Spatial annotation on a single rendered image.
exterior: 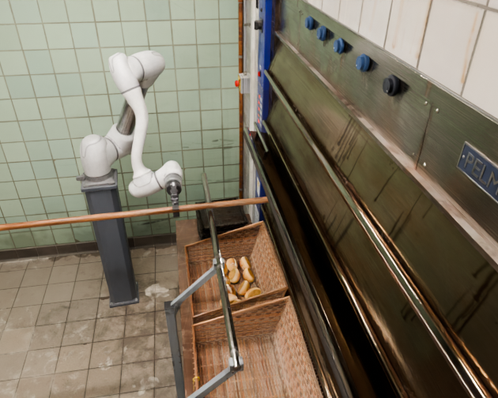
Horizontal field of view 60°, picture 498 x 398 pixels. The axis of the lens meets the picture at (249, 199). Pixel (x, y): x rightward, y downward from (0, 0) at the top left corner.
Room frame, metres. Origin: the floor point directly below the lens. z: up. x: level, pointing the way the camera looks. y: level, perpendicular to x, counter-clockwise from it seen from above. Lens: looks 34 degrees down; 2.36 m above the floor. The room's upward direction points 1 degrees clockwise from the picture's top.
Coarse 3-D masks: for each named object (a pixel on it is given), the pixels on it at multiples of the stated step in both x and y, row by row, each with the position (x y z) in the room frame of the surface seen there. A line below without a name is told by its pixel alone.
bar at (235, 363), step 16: (208, 192) 1.84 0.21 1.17; (208, 272) 1.32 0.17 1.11; (192, 288) 1.30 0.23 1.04; (224, 288) 1.17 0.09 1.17; (176, 304) 1.29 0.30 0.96; (224, 304) 1.09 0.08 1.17; (224, 320) 1.03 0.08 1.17; (176, 336) 1.27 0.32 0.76; (176, 352) 1.27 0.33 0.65; (176, 368) 1.27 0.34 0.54; (240, 368) 0.84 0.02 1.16; (176, 384) 1.27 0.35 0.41; (208, 384) 0.84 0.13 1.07
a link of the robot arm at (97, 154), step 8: (88, 136) 2.27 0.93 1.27; (96, 136) 2.27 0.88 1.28; (88, 144) 2.20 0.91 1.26; (96, 144) 2.21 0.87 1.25; (104, 144) 2.24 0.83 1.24; (112, 144) 2.30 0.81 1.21; (80, 152) 2.21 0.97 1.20; (88, 152) 2.18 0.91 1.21; (96, 152) 2.19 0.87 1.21; (104, 152) 2.22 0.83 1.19; (112, 152) 2.27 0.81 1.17; (88, 160) 2.17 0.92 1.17; (96, 160) 2.18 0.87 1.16; (104, 160) 2.21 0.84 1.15; (112, 160) 2.26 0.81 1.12; (88, 168) 2.17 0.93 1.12; (96, 168) 2.17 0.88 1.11; (104, 168) 2.20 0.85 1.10; (96, 176) 2.17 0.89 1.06
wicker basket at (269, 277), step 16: (256, 224) 2.02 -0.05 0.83; (208, 240) 1.97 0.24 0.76; (224, 240) 1.99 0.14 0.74; (240, 240) 2.01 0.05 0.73; (256, 240) 2.02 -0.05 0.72; (192, 256) 1.95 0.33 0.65; (224, 256) 1.99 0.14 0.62; (240, 256) 2.01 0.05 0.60; (256, 256) 1.94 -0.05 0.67; (272, 256) 1.76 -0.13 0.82; (192, 272) 1.87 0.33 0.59; (240, 272) 1.88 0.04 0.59; (256, 272) 1.87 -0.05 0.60; (272, 272) 1.69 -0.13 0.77; (208, 288) 1.74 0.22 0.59; (272, 288) 1.63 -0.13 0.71; (192, 304) 1.50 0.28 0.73; (208, 304) 1.63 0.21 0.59; (240, 304) 1.46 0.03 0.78; (256, 304) 1.48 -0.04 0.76; (192, 320) 1.41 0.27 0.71
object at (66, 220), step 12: (204, 204) 1.68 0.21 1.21; (216, 204) 1.69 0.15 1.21; (228, 204) 1.69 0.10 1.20; (240, 204) 1.70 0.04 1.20; (252, 204) 1.72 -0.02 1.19; (84, 216) 1.57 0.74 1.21; (96, 216) 1.58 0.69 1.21; (108, 216) 1.58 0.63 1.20; (120, 216) 1.59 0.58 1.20; (132, 216) 1.60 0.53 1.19; (0, 228) 1.49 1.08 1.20; (12, 228) 1.50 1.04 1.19; (24, 228) 1.51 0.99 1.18
